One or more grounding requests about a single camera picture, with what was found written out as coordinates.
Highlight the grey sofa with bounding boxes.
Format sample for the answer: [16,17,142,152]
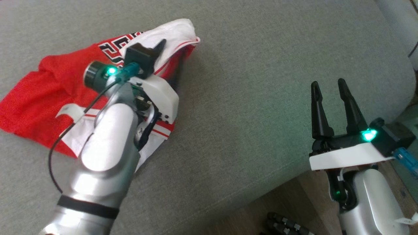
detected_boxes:
[0,0,417,235]

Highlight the red basketball jersey white sleeves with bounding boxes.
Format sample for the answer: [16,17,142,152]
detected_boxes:
[0,19,200,172]

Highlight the black left cable teal plug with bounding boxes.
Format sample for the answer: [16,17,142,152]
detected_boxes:
[48,64,141,194]

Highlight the black right cable teal plug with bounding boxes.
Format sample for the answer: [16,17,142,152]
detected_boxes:
[394,147,418,178]

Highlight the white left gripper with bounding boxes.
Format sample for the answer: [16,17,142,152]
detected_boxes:
[129,39,185,126]

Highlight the black cable teal plug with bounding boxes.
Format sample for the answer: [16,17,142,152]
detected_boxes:
[394,147,418,178]
[48,64,141,194]

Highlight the white cable label tag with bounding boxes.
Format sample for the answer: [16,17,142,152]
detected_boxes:
[396,212,418,226]
[56,104,86,123]

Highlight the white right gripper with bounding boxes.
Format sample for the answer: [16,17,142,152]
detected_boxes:
[309,78,395,172]

